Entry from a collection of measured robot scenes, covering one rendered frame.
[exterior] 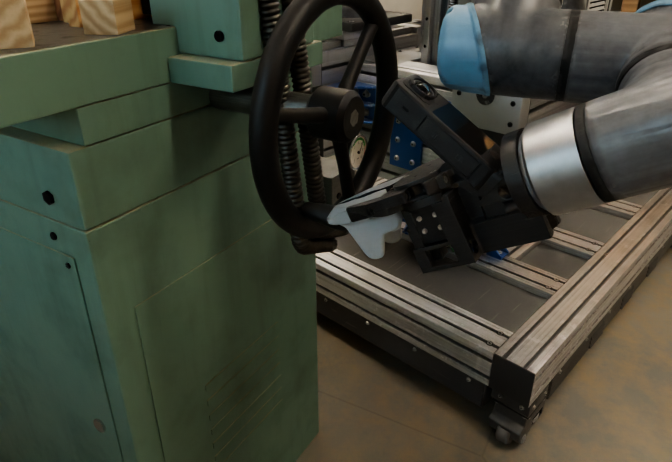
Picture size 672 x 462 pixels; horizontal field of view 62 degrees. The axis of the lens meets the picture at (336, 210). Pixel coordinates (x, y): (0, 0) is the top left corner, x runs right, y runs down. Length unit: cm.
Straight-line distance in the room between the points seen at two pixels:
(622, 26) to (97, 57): 47
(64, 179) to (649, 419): 132
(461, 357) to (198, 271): 68
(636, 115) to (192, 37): 46
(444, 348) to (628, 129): 94
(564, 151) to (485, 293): 102
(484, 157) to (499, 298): 97
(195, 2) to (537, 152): 40
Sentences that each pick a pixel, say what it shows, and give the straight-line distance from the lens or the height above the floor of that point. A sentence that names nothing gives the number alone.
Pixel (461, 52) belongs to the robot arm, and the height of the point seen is 90.
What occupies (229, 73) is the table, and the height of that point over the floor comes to 86.
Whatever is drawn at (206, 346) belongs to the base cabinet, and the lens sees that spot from 86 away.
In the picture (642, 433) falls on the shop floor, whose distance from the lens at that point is 150.
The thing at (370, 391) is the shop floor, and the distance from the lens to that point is 143.
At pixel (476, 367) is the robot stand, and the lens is 126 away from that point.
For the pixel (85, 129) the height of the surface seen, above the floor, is 82.
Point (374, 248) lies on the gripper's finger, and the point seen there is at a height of 73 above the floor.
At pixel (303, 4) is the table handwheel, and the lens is 56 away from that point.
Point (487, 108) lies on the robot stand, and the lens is 102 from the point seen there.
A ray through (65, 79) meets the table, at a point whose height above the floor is 87.
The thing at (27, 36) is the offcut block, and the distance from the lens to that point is 60.
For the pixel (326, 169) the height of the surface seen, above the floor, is 62.
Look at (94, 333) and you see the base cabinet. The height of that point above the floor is 57.
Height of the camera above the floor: 99
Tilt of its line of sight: 26 degrees down
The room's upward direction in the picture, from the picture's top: straight up
